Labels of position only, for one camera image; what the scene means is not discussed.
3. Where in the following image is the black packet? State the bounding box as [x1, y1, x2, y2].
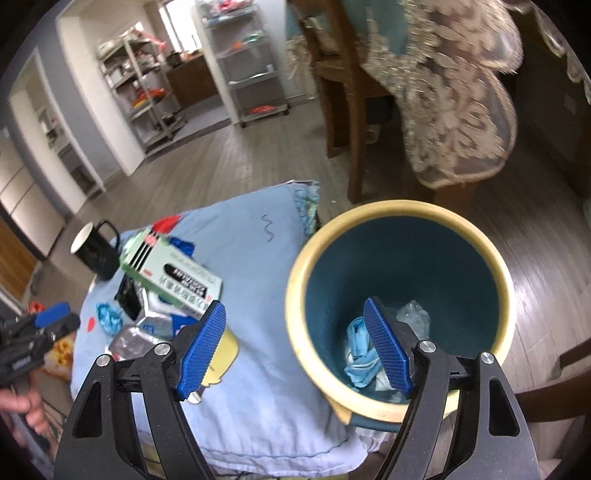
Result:
[114, 274, 141, 321]

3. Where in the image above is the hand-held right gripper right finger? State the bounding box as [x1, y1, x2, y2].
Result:
[362, 296, 541, 480]

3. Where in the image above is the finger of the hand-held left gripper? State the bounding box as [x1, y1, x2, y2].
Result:
[44, 314, 81, 341]
[34, 302, 71, 328]

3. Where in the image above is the teal patterned cloth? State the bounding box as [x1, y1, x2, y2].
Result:
[293, 184, 322, 237]

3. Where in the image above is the silver foil packet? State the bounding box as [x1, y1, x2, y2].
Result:
[108, 323, 175, 361]

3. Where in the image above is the black mug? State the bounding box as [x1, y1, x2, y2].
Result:
[70, 220, 122, 281]

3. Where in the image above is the wooden kitchen cabinet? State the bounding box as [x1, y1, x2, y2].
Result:
[165, 52, 219, 110]

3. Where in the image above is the green and white box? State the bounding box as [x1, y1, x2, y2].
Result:
[119, 227, 223, 320]

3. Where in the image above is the clear plastic wrap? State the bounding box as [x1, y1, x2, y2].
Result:
[396, 300, 431, 339]

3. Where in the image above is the dark wooden chair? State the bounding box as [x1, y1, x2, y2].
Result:
[514, 338, 591, 428]

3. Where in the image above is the white cabinet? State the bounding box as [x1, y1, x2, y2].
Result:
[0, 137, 66, 260]

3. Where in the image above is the white and silver pouch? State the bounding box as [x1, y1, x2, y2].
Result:
[142, 287, 197, 339]

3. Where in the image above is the person's left hand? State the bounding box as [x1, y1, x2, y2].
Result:
[0, 390, 49, 437]

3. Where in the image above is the blue face mask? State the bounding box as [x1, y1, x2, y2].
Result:
[344, 316, 392, 389]

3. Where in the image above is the blue cartoon print cloth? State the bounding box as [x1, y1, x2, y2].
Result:
[69, 182, 370, 472]

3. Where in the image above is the white shelf cart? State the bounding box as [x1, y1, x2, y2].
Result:
[193, 0, 291, 128]

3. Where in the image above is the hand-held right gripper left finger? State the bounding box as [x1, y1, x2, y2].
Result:
[53, 300, 227, 480]

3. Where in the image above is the blue wrapper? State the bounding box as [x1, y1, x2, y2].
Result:
[95, 302, 123, 336]

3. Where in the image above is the wooden table with lace cloth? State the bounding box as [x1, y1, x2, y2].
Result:
[286, 0, 526, 190]

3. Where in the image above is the metal shelf rack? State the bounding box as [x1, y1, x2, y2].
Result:
[96, 31, 188, 154]

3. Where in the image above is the orange patterned bag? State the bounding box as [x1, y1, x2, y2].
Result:
[44, 332, 78, 384]

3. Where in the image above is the yellow rimmed teal bin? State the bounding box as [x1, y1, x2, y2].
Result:
[285, 200, 515, 423]

